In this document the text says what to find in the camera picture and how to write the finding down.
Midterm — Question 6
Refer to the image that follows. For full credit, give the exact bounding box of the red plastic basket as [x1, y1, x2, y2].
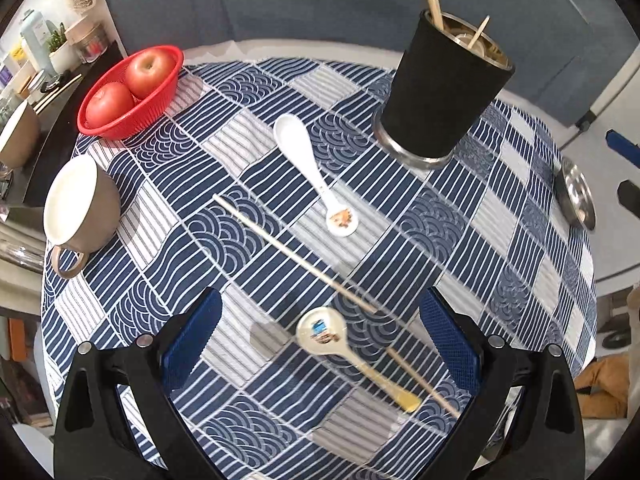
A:
[77, 45, 185, 141]

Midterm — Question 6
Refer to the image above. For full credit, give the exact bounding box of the brown mug white inside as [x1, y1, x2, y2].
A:
[43, 154, 122, 279]
[0, 100, 42, 171]

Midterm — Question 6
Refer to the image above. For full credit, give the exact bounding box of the grey fabric backdrop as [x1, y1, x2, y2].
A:
[92, 0, 631, 128]

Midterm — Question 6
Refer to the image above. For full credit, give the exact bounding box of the glass jar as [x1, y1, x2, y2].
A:
[75, 22, 108, 63]

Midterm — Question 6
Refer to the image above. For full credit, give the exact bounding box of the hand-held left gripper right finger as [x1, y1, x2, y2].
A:
[419, 287, 586, 480]

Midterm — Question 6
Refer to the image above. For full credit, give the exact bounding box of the small potted plant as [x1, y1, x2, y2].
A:
[47, 22, 76, 75]

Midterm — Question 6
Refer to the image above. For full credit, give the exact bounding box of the steel plate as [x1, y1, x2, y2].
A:
[554, 156, 597, 231]

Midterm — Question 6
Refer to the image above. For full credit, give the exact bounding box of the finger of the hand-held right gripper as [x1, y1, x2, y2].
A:
[616, 180, 640, 211]
[605, 129, 640, 162]

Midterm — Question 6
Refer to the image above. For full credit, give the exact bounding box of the white spoon with yellow handle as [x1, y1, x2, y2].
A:
[295, 307, 422, 413]

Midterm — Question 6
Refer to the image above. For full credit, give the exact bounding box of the blue patterned tablecloth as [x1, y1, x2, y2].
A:
[40, 57, 598, 480]

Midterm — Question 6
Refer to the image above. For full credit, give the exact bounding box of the dark side table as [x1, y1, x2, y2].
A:
[0, 40, 128, 211]

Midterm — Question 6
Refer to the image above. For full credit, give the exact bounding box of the white bottle with grey cap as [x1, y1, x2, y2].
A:
[20, 9, 53, 73]

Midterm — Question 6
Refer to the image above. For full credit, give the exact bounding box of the black utensil holder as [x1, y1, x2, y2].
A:
[372, 7, 516, 170]

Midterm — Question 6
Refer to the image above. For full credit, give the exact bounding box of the plain white ceramic spoon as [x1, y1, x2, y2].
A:
[274, 114, 360, 235]

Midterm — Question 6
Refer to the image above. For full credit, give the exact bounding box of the red apple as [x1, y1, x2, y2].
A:
[85, 82, 136, 130]
[124, 51, 177, 101]

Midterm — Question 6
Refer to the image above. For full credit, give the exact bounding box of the tan cloth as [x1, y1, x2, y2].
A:
[575, 355, 631, 418]

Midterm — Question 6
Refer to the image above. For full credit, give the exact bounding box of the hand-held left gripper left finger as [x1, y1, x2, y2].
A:
[52, 287, 223, 480]

